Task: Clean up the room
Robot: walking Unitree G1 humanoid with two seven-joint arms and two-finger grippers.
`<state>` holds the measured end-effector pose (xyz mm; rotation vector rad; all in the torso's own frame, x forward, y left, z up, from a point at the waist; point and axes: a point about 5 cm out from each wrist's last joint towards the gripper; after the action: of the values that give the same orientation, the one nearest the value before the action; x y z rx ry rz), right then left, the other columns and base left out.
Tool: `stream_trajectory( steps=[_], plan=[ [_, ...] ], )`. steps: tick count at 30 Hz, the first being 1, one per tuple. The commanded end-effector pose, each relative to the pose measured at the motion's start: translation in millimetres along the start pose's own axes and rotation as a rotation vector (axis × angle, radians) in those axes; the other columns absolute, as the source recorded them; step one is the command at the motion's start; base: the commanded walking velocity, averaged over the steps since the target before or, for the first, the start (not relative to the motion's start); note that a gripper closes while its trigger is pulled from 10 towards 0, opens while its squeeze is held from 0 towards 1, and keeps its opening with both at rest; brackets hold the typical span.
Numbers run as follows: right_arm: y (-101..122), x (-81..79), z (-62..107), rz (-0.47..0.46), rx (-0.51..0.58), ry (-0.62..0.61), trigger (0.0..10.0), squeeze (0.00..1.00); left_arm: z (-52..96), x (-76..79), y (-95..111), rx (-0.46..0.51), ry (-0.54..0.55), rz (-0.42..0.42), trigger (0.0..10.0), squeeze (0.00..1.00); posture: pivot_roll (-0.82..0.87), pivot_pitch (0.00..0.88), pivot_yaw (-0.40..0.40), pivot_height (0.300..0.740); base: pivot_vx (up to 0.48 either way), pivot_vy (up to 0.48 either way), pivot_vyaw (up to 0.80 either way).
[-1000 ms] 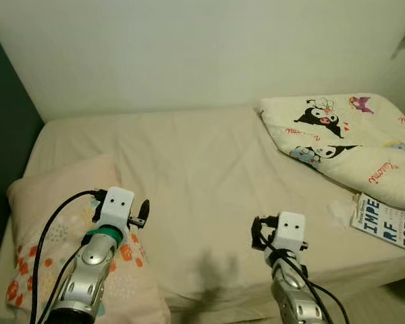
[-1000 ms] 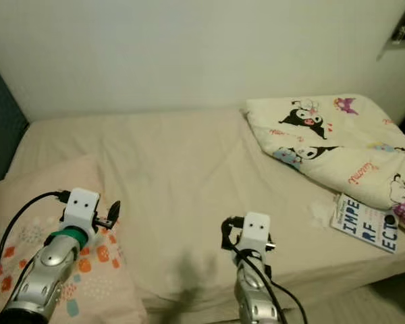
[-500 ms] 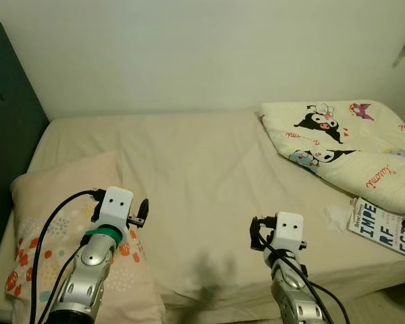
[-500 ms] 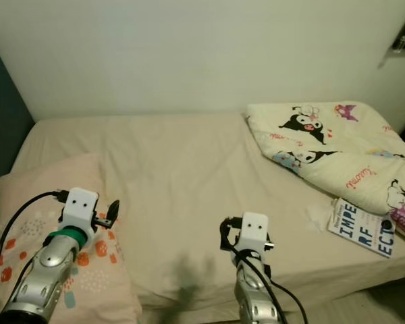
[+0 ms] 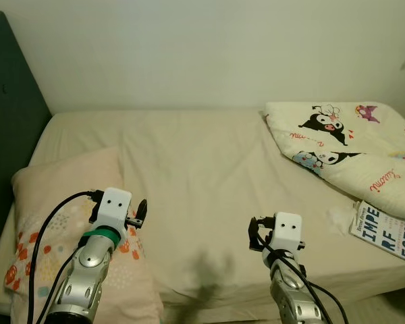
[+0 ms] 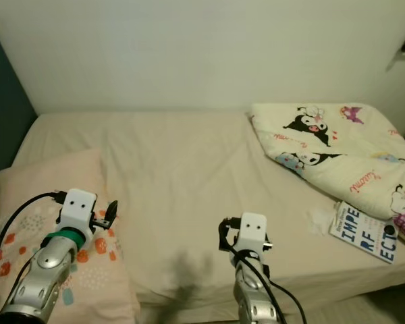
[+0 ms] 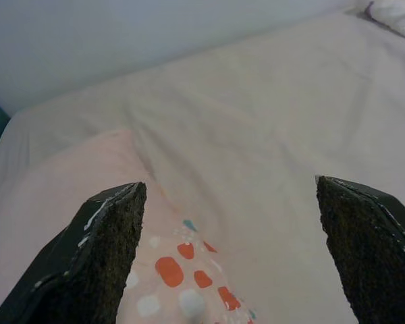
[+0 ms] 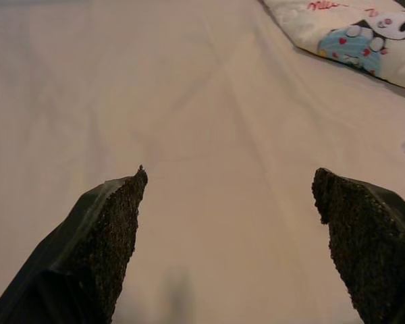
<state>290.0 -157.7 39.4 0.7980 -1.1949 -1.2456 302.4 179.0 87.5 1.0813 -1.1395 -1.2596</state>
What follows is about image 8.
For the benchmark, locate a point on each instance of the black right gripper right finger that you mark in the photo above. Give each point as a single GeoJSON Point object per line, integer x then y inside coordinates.
{"type": "Point", "coordinates": [371, 256]}

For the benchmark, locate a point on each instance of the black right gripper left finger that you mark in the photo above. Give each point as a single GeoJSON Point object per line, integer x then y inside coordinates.
{"type": "Point", "coordinates": [87, 256]}

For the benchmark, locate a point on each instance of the bed mattress with cream sheet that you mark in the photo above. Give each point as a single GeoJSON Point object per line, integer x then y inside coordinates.
{"type": "Point", "coordinates": [189, 101]}

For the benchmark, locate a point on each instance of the cream cartoon print comforter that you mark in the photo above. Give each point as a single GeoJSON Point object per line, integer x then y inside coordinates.
{"type": "Point", "coordinates": [351, 44]}

